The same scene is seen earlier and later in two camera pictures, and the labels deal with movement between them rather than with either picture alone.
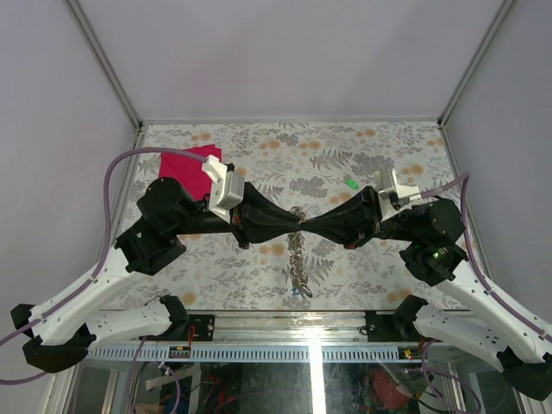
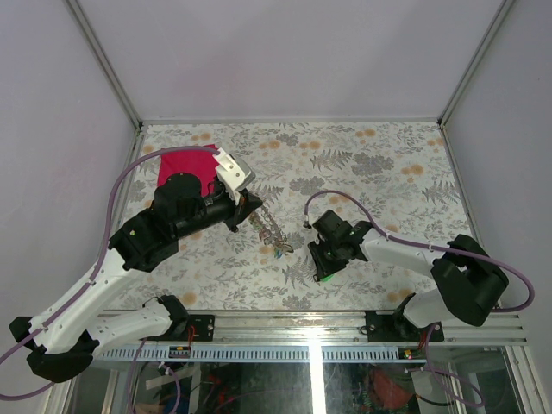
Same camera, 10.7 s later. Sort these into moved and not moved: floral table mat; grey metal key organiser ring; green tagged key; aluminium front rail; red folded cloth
Moved: grey metal key organiser ring; green tagged key
Not moved: aluminium front rail; red folded cloth; floral table mat
